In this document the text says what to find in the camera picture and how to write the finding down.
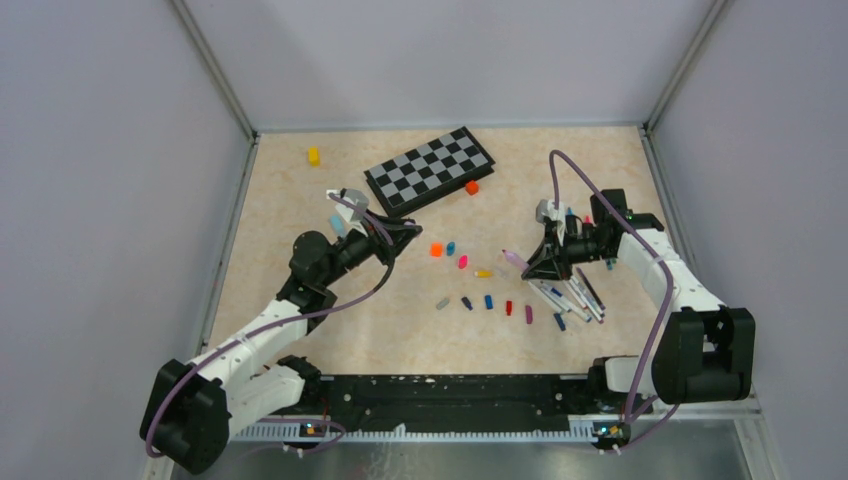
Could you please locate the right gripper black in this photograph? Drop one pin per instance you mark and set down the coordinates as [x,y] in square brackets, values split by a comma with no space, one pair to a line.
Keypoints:
[551,261]

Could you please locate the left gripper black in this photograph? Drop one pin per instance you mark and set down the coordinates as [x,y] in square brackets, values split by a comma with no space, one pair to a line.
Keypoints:
[401,230]

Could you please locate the purple whiteboard marker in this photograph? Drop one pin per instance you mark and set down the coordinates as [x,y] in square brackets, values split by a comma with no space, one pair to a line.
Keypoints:
[574,281]

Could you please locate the white marker blue cap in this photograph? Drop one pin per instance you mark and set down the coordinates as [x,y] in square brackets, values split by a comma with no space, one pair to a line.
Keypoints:
[566,304]

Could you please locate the white marker grey cap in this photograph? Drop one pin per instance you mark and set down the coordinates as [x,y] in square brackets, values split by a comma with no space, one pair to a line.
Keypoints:
[549,297]

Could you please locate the orange highlighter cap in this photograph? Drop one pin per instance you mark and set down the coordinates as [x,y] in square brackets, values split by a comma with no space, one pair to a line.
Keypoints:
[436,250]

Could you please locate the pink eraser block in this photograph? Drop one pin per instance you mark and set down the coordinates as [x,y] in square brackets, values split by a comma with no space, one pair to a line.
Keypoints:
[515,260]

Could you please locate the black highlighter with blue cap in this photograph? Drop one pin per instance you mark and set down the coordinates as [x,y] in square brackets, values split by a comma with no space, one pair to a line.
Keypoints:
[571,223]

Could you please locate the white marker with pink band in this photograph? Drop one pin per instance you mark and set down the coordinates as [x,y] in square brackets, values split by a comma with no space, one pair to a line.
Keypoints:
[596,312]

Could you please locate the purple gel pen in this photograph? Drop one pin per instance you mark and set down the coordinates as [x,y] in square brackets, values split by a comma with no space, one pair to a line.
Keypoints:
[585,281]

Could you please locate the light blue eraser block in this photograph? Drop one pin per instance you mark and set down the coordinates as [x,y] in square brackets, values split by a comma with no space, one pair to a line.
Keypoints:
[338,226]

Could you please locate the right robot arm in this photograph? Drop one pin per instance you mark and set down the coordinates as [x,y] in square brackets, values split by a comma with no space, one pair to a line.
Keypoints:
[701,351]

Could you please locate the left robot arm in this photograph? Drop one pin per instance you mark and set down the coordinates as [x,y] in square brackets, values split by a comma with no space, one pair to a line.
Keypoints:
[258,331]

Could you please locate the black and grey chessboard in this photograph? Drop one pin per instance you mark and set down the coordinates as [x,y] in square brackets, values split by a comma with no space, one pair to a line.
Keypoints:
[429,172]

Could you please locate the orange red cube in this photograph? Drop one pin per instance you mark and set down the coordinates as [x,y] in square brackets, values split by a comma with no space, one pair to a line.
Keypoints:
[472,188]

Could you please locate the yellow block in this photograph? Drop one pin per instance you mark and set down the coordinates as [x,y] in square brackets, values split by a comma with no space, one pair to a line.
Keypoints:
[314,156]

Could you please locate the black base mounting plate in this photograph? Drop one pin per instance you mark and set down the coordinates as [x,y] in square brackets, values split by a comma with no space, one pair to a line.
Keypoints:
[475,404]

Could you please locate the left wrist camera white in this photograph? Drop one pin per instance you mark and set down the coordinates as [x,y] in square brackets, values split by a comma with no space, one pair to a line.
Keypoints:
[351,205]

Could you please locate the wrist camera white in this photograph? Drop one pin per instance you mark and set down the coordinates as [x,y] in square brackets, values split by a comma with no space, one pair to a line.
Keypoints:
[551,211]
[351,205]

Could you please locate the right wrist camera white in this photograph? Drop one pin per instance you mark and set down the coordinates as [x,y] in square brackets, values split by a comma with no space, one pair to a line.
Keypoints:
[551,211]

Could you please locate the aluminium frame rail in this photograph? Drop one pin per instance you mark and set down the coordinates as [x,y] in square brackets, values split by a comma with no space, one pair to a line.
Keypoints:
[597,433]

